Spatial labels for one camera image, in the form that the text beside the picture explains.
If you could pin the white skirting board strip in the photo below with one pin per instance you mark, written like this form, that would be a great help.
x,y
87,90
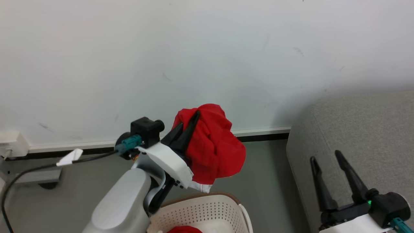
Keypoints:
x,y
258,131

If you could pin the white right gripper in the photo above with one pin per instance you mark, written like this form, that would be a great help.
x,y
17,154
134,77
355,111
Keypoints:
x,y
352,225

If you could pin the grey metal frame foot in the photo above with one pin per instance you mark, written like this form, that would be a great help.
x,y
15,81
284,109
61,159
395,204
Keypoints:
x,y
35,176

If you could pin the white perforated laundry basket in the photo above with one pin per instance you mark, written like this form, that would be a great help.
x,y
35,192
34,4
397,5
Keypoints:
x,y
207,212

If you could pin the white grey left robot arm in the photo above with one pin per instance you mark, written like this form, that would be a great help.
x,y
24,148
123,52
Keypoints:
x,y
123,200

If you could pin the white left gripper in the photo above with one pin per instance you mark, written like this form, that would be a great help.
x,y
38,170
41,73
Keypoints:
x,y
171,163

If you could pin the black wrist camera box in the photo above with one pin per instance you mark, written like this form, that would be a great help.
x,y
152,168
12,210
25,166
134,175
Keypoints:
x,y
146,129
389,207

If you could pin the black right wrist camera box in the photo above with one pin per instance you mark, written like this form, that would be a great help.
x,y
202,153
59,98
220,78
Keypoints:
x,y
389,207

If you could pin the red garment with white trim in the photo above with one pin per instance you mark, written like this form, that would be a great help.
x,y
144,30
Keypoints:
x,y
216,149

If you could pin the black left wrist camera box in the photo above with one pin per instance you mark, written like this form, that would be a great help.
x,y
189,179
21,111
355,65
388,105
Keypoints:
x,y
146,129

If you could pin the grey fabric sofa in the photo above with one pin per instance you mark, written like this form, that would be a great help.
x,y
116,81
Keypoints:
x,y
372,129

